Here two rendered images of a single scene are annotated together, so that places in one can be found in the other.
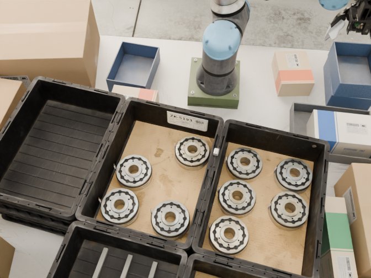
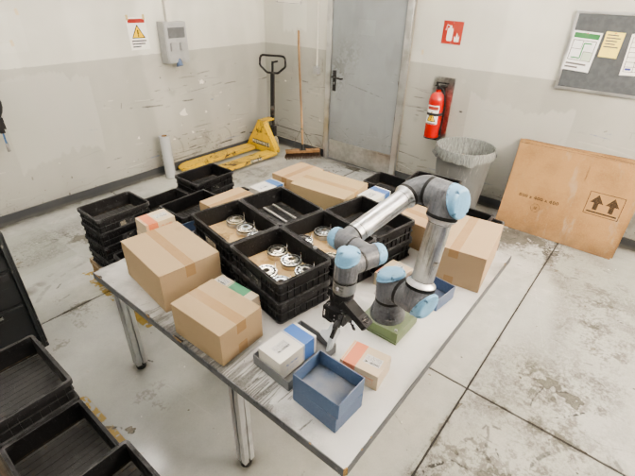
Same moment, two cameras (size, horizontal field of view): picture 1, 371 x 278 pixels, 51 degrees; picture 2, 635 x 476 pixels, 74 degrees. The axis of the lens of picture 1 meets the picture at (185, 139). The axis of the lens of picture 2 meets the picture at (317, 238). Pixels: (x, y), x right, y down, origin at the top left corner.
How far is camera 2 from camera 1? 2.06 m
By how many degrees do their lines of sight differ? 79
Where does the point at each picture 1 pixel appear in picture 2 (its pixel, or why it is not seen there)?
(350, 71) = (332, 391)
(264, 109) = (348, 338)
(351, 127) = (284, 345)
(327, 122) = (300, 335)
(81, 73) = not seen: hidden behind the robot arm
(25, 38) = (455, 229)
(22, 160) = not seen: hidden behind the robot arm
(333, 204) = (250, 296)
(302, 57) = (372, 369)
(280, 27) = not seen: outside the picture
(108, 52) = (458, 291)
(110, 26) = (623, 447)
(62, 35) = (451, 240)
